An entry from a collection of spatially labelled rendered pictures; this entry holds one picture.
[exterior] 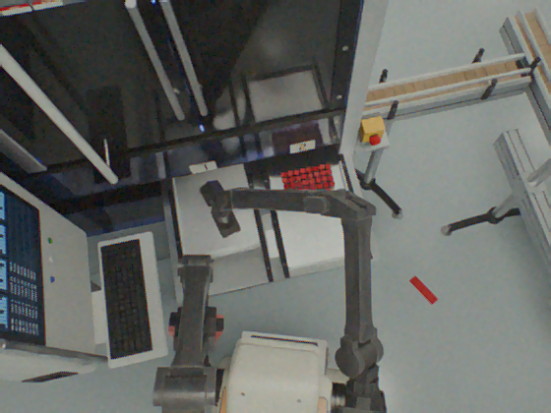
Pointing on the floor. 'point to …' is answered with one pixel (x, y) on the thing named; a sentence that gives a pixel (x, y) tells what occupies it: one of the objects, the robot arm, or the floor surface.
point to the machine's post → (361, 70)
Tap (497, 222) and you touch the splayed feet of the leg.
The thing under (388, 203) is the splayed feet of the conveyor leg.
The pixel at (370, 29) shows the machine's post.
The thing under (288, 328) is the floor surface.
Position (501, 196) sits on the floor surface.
